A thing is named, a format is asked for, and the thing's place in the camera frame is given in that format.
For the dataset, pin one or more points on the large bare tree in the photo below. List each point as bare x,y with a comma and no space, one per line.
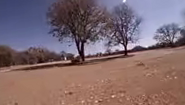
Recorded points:
81,52

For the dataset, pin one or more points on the brown dirt ground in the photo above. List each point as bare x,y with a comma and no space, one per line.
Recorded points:
93,78

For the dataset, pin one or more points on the distant hill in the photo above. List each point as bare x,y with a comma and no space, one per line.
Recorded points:
137,48

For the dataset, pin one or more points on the smaller bare tree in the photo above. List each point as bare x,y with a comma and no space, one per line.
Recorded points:
125,48

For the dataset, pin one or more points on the row of trees and bushes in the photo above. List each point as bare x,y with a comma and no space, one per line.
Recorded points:
3,57

